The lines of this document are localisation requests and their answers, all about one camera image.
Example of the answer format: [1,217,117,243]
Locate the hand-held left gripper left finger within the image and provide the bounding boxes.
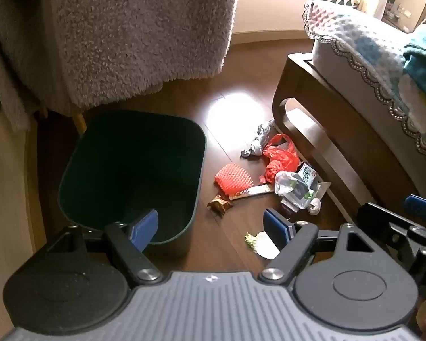
[47,209,164,282]

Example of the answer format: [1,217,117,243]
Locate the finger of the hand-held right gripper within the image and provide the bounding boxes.
[403,195,426,221]
[356,202,426,294]

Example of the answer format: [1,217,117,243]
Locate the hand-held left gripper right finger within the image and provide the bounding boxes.
[258,209,374,282]

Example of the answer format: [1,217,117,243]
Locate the clear plastic packaging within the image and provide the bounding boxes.
[274,170,308,209]

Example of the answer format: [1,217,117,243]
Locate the printed drink carton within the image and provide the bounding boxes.
[296,163,321,200]

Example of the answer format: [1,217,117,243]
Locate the dark green trash bin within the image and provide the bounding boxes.
[58,109,207,259]

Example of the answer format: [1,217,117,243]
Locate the red plastic bag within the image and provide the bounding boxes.
[259,134,301,184]

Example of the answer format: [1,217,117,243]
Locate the white paper scrap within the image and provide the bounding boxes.
[244,231,282,260]

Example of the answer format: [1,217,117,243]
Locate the flat wooden stick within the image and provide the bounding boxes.
[229,185,276,201]

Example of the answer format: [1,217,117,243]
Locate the brown candy wrapper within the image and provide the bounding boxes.
[207,196,234,216]

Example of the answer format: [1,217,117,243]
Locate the red foam fruit net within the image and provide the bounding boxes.
[214,163,255,200]

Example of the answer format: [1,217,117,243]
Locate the crumpled grey wrapper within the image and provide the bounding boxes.
[240,120,276,159]

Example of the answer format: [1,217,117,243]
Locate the wooden chair leg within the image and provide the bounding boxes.
[72,112,88,136]

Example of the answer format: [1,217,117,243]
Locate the teal blanket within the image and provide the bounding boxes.
[402,23,426,106]

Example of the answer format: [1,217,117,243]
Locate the lace-edged dotted sofa cover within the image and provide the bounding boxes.
[302,0,426,190]

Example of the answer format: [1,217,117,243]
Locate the grey fluffy blanket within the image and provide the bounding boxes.
[0,0,239,133]

